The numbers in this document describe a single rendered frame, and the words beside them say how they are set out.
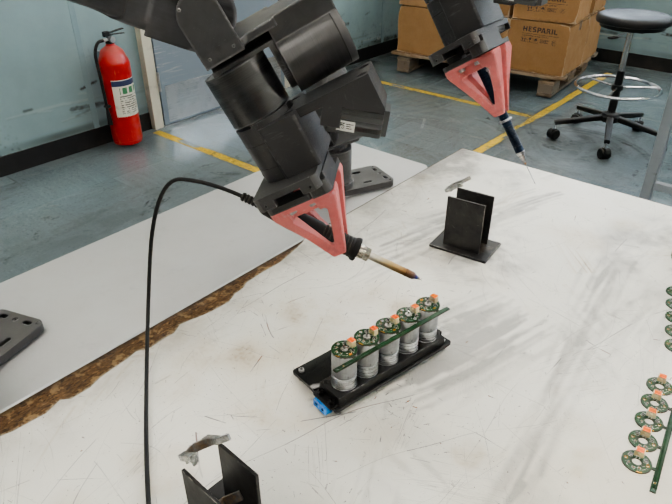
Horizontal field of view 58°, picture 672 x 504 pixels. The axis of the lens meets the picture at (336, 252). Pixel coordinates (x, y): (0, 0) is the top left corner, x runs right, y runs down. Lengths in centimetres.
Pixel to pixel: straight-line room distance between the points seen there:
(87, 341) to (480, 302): 46
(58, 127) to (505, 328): 283
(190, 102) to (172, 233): 277
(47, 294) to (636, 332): 70
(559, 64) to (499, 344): 347
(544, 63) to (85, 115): 266
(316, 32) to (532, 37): 362
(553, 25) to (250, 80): 360
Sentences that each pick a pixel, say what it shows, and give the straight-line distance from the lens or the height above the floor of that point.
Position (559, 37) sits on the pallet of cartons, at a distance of 407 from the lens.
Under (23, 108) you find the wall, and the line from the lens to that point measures 322.
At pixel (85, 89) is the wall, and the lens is 334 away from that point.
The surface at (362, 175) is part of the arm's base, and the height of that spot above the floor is 76.
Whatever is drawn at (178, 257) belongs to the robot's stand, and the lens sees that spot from 85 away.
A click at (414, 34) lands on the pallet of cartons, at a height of 26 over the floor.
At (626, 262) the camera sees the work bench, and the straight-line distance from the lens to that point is 90.
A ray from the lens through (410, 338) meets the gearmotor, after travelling 63.
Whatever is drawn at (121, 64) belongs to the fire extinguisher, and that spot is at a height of 42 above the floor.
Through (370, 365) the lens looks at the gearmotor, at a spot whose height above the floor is 79.
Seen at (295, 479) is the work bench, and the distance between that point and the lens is 56.
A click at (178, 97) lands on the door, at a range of 360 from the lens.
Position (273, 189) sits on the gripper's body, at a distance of 55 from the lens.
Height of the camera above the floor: 119
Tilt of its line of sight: 32 degrees down
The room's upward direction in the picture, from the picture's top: straight up
